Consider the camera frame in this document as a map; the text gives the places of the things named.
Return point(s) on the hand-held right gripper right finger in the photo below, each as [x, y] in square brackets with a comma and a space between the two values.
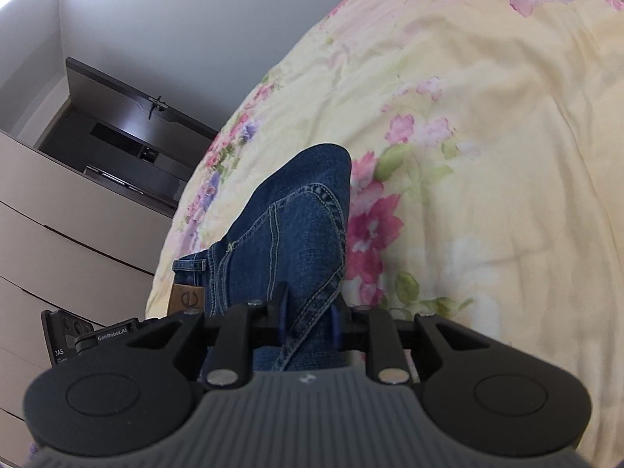
[334, 324]

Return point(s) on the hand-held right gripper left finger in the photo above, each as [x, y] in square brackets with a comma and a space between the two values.
[280, 309]

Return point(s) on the blue denim pants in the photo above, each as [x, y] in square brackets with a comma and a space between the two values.
[292, 214]

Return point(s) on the beige drawer cabinet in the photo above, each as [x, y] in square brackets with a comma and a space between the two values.
[73, 234]

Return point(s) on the dark door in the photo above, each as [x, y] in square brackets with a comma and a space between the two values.
[122, 122]

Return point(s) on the floral bed cover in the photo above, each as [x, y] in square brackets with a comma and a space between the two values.
[487, 131]

